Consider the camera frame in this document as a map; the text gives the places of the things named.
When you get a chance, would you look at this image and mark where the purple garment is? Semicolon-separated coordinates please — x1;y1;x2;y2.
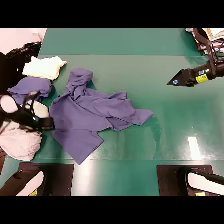
7;76;53;105

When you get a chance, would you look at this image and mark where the purple shirt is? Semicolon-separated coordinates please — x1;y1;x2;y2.
49;67;155;166

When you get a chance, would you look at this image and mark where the pale pink garment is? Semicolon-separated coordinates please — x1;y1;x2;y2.
0;121;43;162
0;28;48;55

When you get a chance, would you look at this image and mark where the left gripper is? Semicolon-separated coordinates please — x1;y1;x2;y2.
31;113;56;133

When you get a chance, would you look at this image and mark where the black garment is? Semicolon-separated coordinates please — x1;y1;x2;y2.
0;41;43;96

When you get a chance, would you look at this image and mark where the white garment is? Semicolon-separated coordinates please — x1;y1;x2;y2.
21;55;68;81

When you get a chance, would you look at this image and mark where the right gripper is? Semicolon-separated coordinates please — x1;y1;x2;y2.
177;65;210;88

